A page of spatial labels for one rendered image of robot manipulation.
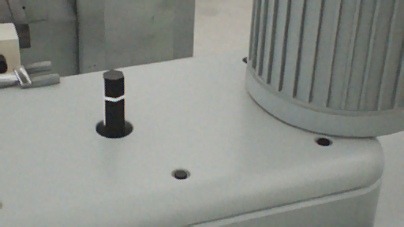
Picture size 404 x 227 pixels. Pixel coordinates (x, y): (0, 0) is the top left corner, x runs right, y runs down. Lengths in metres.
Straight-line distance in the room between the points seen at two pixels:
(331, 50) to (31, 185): 0.30
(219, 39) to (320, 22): 4.36
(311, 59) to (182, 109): 0.15
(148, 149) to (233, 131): 0.09
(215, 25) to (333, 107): 4.49
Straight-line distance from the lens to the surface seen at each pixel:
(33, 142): 0.85
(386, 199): 1.02
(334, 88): 0.85
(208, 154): 0.83
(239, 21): 5.40
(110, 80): 0.83
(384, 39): 0.83
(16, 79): 0.94
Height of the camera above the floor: 2.36
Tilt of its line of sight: 32 degrees down
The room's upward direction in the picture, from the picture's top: 1 degrees clockwise
